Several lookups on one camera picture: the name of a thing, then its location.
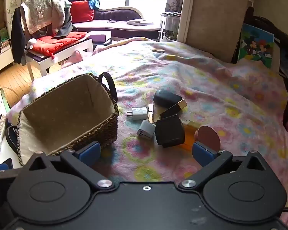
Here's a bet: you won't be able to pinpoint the small black box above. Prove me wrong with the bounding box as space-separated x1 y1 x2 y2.
3 158 15 170

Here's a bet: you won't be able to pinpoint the red pillow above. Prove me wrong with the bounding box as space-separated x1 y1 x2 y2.
70 0 95 23

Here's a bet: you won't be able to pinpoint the black jacket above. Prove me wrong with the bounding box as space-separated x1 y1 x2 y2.
11 6 29 65

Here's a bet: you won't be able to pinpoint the beige knitted garment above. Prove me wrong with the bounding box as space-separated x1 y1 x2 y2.
20 0 72 35

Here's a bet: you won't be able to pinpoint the black square box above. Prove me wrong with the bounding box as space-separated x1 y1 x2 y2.
155 114 185 148

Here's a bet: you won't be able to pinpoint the black oval case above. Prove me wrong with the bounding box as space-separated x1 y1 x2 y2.
154 90 184 108

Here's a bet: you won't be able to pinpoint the pink fleece cloth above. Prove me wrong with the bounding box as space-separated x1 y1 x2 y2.
61 50 83 69

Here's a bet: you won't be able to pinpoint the purple chaise sofa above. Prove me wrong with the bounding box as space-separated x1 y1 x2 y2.
73 6 161 39

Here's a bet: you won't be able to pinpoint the book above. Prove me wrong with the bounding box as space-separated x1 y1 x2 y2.
127 19 154 26

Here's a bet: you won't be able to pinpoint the cartoon picture board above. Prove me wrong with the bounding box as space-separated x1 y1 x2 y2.
238 23 274 69

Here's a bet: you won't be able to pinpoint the red seat cushion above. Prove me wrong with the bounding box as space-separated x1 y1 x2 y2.
30 32 88 55

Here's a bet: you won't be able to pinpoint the grey remote control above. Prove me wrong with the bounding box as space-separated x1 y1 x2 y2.
0 116 7 151

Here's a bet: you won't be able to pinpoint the dark grey garment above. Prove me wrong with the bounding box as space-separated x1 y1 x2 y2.
58 5 78 37

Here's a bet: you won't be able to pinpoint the floral fleece blanket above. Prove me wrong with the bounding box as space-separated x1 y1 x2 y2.
6 36 288 223

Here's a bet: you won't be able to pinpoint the purple ottoman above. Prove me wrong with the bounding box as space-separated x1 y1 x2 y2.
88 31 112 46

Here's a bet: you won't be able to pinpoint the white charger plug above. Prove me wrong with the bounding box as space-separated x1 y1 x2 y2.
127 107 148 121

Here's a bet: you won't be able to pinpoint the white low table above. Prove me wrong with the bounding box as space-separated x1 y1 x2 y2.
26 38 94 82

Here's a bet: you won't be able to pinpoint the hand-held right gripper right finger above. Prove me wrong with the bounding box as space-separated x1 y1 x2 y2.
179 141 269 192

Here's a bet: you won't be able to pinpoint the brown woven basket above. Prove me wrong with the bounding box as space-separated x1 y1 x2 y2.
5 72 119 167

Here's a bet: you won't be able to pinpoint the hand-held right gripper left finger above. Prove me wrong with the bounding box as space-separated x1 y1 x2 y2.
24 141 116 192

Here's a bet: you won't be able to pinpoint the orange transparent case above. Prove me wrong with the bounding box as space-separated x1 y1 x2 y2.
180 121 202 151

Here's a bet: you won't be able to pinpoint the white television cabinet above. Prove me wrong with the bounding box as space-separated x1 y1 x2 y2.
0 45 13 77

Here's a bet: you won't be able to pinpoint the grey white plug adapter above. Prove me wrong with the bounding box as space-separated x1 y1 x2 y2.
137 120 156 140

